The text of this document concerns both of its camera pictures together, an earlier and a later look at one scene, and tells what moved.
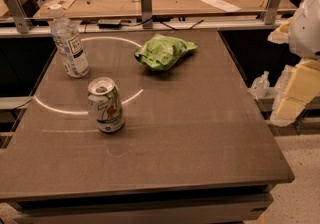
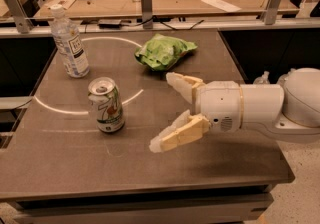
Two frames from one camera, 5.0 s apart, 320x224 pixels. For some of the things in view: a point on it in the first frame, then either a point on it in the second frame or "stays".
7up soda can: [105, 99] stays
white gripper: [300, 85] -> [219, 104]
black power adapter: [109, 23] stays
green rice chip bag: [162, 52] stays
